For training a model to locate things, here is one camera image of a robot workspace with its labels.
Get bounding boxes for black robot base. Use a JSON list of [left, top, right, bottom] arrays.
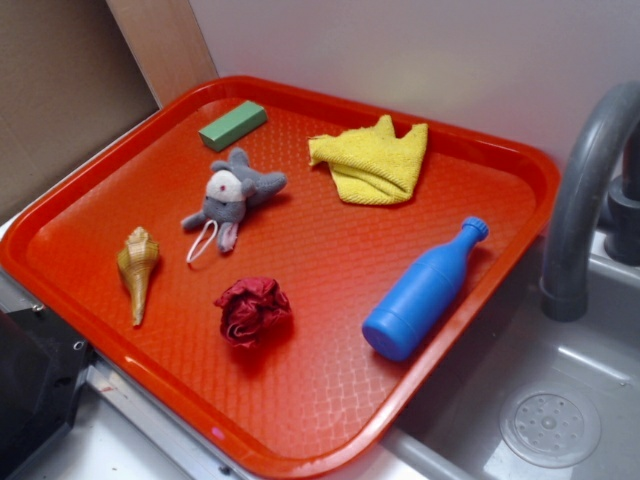
[[1, 307, 92, 479]]

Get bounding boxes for red plastic tray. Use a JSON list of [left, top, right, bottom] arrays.
[[1, 77, 559, 479]]

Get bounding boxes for yellow folded cloth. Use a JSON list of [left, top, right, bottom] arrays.
[[308, 114, 429, 206]]

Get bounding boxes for crumpled red paper ball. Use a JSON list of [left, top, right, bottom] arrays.
[[213, 276, 293, 348]]

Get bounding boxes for grey plush toy animal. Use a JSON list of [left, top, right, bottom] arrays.
[[181, 147, 288, 264]]

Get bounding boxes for blue plastic bottle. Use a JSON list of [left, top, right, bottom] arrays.
[[362, 217, 489, 362]]

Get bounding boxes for green rectangular block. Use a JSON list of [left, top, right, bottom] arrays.
[[198, 101, 268, 152]]

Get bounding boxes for tan spiral seashell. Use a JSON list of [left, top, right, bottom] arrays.
[[116, 226, 160, 327]]

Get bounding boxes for grey toy faucet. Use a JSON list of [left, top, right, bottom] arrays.
[[540, 81, 639, 322]]

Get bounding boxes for wooden board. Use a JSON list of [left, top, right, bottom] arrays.
[[107, 0, 219, 107]]

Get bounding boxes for grey toy sink basin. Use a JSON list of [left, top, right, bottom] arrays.
[[384, 234, 640, 480]]

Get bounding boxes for black faucet knob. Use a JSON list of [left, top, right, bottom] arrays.
[[605, 132, 639, 266]]

